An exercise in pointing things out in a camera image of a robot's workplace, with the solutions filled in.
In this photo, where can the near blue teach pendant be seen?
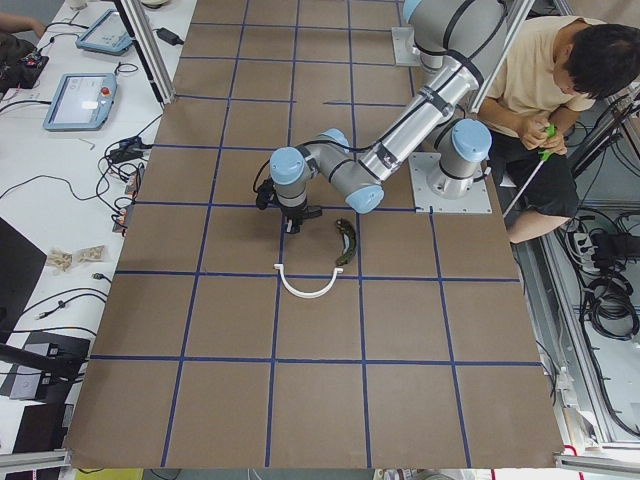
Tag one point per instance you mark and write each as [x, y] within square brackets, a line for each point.
[82, 102]

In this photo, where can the bag of wooden pieces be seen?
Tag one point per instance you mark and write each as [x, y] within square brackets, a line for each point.
[63, 261]

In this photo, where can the olive green brake shoe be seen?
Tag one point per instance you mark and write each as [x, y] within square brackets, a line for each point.
[349, 236]

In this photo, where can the far blue teach pendant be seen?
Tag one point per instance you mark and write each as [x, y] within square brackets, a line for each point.
[106, 35]

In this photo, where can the blue teach pendant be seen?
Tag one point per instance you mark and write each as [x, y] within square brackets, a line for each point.
[106, 35]
[82, 102]

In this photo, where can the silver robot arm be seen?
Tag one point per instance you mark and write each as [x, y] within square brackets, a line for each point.
[459, 43]

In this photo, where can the white curved plastic bracket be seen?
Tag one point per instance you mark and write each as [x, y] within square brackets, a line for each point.
[307, 291]

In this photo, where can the black monitor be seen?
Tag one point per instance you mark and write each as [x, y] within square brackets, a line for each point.
[22, 263]

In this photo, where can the person in beige shirt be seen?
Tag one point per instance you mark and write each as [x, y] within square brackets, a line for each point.
[555, 70]

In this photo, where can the aluminium frame post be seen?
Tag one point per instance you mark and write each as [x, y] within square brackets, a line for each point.
[140, 31]

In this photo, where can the black power adapter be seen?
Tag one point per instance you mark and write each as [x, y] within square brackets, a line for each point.
[169, 36]

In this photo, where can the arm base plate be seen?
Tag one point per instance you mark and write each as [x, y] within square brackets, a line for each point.
[474, 200]
[405, 52]

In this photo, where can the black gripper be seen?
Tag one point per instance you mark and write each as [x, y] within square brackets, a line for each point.
[298, 213]

